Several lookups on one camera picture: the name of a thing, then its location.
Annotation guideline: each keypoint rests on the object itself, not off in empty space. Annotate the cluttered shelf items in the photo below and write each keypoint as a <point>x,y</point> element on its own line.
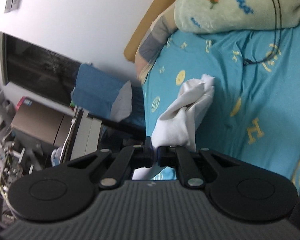
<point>13,157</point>

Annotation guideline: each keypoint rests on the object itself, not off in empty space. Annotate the brown cardboard box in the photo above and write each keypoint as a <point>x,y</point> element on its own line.
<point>41,122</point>

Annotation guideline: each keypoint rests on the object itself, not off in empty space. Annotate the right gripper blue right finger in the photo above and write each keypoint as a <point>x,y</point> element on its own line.
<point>166,156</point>

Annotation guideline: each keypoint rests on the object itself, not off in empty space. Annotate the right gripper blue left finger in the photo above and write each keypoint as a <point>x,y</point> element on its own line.
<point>148,153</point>

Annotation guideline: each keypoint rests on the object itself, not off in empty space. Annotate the dark window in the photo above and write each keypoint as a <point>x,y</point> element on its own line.
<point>39,70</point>

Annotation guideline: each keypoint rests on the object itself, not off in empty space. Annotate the teal patterned bed sheet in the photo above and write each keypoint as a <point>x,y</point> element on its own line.
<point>255,113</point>

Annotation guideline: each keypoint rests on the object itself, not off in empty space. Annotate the grey seat cushion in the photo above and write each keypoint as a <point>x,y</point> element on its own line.
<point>122,106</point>

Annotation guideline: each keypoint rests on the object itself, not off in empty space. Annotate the green fleece blanket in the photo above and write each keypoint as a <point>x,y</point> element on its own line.
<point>216,16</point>

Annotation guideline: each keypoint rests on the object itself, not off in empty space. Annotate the white dining table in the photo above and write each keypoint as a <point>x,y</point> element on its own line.
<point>84,136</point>

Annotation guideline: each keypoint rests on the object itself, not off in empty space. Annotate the mustard yellow headboard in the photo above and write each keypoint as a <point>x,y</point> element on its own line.
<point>155,9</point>

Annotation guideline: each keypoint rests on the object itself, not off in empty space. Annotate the striped beige grey pillow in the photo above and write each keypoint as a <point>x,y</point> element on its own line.
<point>153,42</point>

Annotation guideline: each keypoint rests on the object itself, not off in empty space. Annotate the white t-shirt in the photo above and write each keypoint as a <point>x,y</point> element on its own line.
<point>178,124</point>

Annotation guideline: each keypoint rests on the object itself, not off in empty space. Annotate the blue covered chair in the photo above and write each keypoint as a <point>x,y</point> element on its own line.
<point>95,91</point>

